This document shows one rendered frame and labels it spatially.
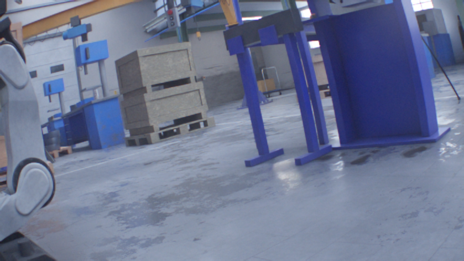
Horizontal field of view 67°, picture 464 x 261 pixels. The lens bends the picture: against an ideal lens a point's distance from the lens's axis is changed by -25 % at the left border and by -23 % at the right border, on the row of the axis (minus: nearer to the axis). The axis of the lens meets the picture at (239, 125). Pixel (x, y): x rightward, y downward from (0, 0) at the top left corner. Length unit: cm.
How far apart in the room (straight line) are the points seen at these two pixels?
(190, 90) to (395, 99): 444
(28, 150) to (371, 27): 209
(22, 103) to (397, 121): 212
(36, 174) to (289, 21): 180
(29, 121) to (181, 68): 556
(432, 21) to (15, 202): 1252
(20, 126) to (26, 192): 18
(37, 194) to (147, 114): 505
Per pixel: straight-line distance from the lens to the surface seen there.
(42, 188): 110
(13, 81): 111
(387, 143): 244
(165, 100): 629
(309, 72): 292
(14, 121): 114
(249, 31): 271
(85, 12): 838
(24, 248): 100
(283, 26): 251
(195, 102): 662
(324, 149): 261
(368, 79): 266
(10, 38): 120
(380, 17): 256
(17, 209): 109
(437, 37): 1295
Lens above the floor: 48
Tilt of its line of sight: 5 degrees down
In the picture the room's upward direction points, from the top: 12 degrees counter-clockwise
